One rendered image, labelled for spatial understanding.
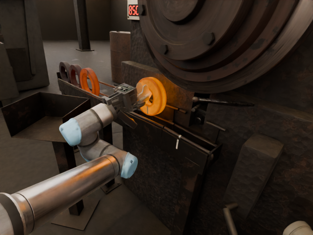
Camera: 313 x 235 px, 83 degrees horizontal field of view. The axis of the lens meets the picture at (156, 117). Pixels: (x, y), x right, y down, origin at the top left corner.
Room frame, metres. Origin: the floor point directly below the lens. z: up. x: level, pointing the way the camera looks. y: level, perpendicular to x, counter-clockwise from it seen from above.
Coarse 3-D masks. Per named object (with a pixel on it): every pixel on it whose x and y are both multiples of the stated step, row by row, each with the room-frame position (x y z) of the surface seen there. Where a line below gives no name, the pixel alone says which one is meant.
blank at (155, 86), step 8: (144, 80) 0.69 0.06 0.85; (152, 80) 0.66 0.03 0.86; (152, 88) 0.66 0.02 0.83; (160, 88) 0.64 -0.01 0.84; (160, 96) 0.63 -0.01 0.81; (152, 104) 0.65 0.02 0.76; (160, 104) 0.62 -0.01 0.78; (144, 112) 0.68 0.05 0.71; (152, 112) 0.65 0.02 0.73; (160, 112) 0.65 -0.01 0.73
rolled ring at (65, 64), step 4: (60, 64) 1.30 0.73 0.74; (64, 64) 1.24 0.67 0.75; (68, 64) 1.25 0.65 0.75; (60, 68) 1.31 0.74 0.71; (64, 68) 1.32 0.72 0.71; (68, 68) 1.23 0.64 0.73; (60, 72) 1.32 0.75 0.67; (64, 72) 1.32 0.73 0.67; (68, 72) 1.21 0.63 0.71; (64, 76) 1.31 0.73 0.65; (68, 76) 1.21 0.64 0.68; (64, 80) 1.29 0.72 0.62; (68, 80) 1.22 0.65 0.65; (68, 84) 1.23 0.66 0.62
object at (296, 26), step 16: (304, 0) 0.37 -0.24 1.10; (304, 16) 0.37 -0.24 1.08; (288, 32) 0.38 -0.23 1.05; (304, 32) 0.36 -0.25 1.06; (272, 48) 0.39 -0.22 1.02; (288, 48) 0.37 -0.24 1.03; (160, 64) 0.59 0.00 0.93; (256, 64) 0.40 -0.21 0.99; (272, 64) 0.38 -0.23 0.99; (176, 80) 0.54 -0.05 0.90; (224, 80) 0.44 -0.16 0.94; (240, 80) 0.42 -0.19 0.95
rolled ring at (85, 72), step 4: (84, 68) 1.02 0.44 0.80; (88, 68) 1.02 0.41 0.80; (80, 72) 1.06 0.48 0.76; (84, 72) 1.02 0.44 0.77; (88, 72) 0.98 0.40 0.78; (92, 72) 0.99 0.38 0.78; (80, 76) 1.06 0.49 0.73; (84, 76) 1.05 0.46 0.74; (88, 76) 0.98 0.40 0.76; (92, 76) 0.97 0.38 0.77; (96, 76) 0.98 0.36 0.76; (80, 80) 1.07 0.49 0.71; (84, 80) 1.06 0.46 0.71; (92, 80) 0.96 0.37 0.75; (96, 80) 0.97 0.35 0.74; (84, 84) 1.06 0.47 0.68; (92, 84) 0.96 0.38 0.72; (96, 84) 0.96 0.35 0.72; (84, 88) 1.04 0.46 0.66; (88, 88) 1.06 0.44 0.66; (92, 88) 0.96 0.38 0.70; (96, 88) 0.96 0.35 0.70; (92, 92) 0.97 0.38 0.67; (96, 92) 0.96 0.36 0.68
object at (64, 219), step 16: (32, 96) 0.75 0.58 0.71; (48, 96) 0.79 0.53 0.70; (64, 96) 0.78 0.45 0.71; (16, 112) 0.65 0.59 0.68; (32, 112) 0.73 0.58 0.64; (48, 112) 0.79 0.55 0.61; (64, 112) 0.78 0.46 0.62; (80, 112) 0.67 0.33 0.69; (16, 128) 0.63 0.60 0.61; (32, 128) 0.67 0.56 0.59; (48, 128) 0.67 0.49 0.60; (64, 144) 0.65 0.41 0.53; (64, 160) 0.64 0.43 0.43; (80, 208) 0.67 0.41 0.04; (64, 224) 0.59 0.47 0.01; (80, 224) 0.59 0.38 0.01
